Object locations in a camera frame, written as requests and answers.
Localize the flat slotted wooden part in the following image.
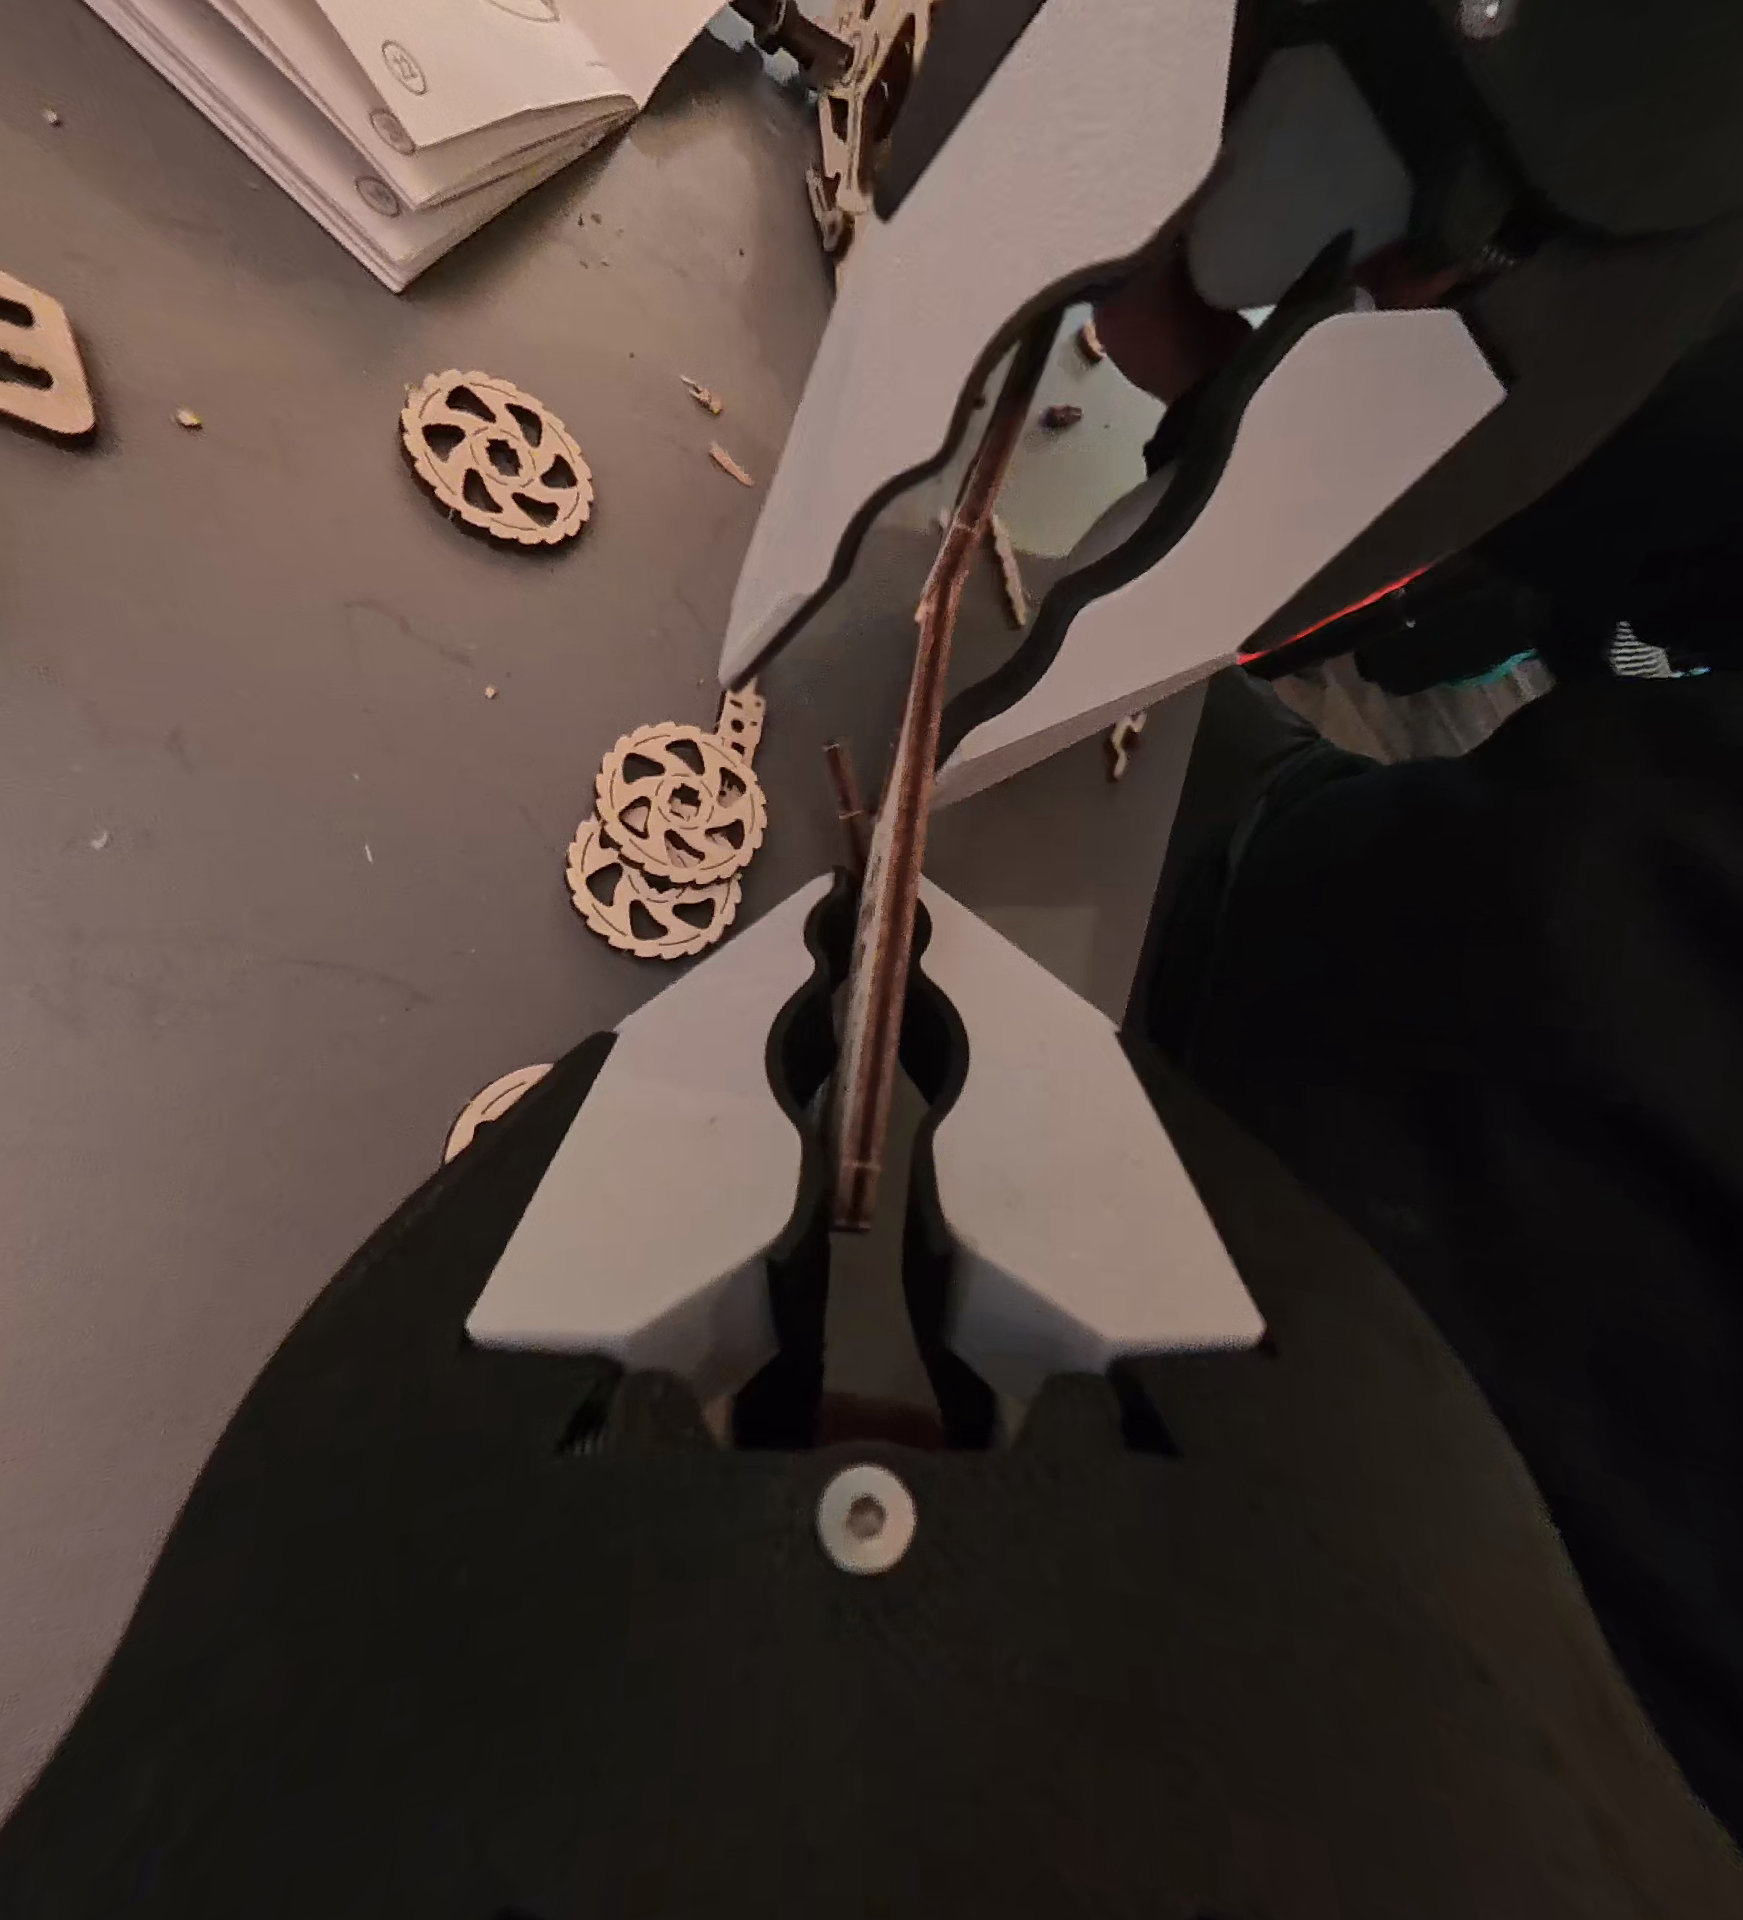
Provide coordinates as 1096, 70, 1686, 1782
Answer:
0, 223, 97, 448

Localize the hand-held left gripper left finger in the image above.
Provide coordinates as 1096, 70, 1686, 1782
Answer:
467, 873, 844, 1447

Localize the person's right hand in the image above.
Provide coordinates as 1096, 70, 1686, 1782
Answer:
1102, 260, 1265, 400

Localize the wooden parts sheet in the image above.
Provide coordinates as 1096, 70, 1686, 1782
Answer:
825, 337, 1044, 1234

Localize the red fabric item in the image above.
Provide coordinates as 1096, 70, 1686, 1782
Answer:
1239, 577, 1415, 669

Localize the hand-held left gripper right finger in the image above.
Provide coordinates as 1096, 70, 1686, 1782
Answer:
903, 878, 1265, 1419

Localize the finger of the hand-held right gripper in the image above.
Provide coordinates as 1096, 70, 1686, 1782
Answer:
933, 306, 1506, 812
720, 0, 1242, 693

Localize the wooden buggy model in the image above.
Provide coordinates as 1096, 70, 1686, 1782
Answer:
730, 0, 948, 257

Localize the paper instruction booklet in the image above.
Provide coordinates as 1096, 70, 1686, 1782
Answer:
83, 0, 731, 293

